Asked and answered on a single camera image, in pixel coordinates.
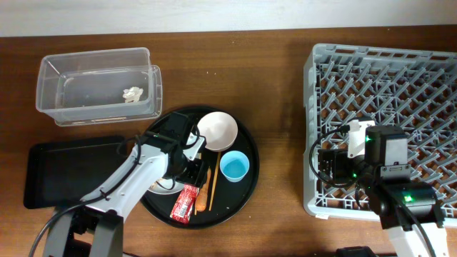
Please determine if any pink bowl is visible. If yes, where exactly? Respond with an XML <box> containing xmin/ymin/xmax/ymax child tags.
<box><xmin>197</xmin><ymin>111</ymin><xmax>238</xmax><ymax>152</ymax></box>

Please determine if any grey dishwasher rack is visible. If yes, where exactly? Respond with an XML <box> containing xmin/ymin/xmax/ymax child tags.
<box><xmin>303</xmin><ymin>44</ymin><xmax>456</xmax><ymax>228</ymax></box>

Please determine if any light blue cup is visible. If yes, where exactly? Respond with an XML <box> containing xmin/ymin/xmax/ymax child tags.
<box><xmin>220</xmin><ymin>151</ymin><xmax>250</xmax><ymax>183</ymax></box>

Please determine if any wooden chopstick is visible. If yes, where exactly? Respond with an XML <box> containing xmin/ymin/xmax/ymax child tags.
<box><xmin>194</xmin><ymin>153</ymin><xmax>202</xmax><ymax>216</ymax></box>
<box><xmin>209</xmin><ymin>152</ymin><xmax>221</xmax><ymax>211</ymax></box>

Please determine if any clear plastic waste bin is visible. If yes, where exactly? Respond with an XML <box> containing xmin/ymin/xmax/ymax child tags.
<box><xmin>36</xmin><ymin>47</ymin><xmax>163</xmax><ymax>126</ymax></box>

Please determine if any crumpled white tissue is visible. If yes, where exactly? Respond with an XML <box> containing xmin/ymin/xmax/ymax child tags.
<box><xmin>122</xmin><ymin>86</ymin><xmax>144</xmax><ymax>103</ymax></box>

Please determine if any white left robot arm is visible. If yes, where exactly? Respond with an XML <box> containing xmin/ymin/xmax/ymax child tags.
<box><xmin>29</xmin><ymin>112</ymin><xmax>207</xmax><ymax>256</ymax></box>

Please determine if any left wooden chopstick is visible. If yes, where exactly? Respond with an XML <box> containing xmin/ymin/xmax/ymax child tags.
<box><xmin>194</xmin><ymin>153</ymin><xmax>202</xmax><ymax>216</ymax></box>

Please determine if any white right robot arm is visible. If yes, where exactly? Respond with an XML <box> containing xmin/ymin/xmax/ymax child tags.
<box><xmin>312</xmin><ymin>125</ymin><xmax>449</xmax><ymax>256</ymax></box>

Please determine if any right wooden chopstick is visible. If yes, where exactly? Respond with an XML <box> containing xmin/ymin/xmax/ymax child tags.
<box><xmin>209</xmin><ymin>152</ymin><xmax>221</xmax><ymax>211</ymax></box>

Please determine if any orange carrot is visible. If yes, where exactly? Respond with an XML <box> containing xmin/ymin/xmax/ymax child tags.
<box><xmin>197</xmin><ymin>168</ymin><xmax>211</xmax><ymax>212</ymax></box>

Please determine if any red snack wrapper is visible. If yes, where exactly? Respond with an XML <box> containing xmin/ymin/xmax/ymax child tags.
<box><xmin>170</xmin><ymin>185</ymin><xmax>199</xmax><ymax>224</ymax></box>

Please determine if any round black serving tray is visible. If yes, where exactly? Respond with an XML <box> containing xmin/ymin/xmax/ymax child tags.
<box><xmin>141</xmin><ymin>121</ymin><xmax>260</xmax><ymax>229</ymax></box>

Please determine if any black rectangular tray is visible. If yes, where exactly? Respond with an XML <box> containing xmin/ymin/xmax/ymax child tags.
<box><xmin>23</xmin><ymin>136</ymin><xmax>126</xmax><ymax>209</ymax></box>

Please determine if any grey plate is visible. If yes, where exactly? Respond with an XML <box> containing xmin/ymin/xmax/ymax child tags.
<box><xmin>149</xmin><ymin>178</ymin><xmax>184</xmax><ymax>195</ymax></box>

